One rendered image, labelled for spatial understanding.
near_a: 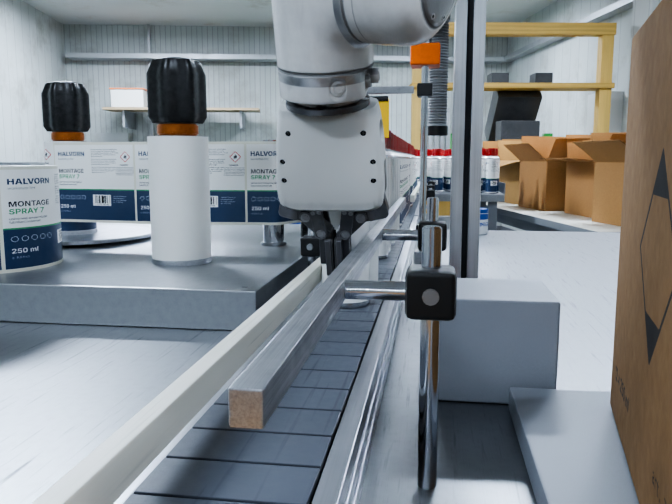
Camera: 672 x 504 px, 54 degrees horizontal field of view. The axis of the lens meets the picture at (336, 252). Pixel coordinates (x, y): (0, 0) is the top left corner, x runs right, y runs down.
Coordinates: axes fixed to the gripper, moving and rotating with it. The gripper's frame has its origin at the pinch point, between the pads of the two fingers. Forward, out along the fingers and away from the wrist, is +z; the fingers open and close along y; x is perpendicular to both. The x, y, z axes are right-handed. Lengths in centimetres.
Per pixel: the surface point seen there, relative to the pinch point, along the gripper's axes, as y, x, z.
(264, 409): -4.3, 41.8, -16.4
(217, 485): 0.4, 36.1, -6.4
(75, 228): 57, -47, 21
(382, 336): -5.3, 9.2, 3.5
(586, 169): -76, -230, 78
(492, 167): -35, -229, 77
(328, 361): -1.8, 17.2, 0.4
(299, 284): 3.1, 3.8, 1.6
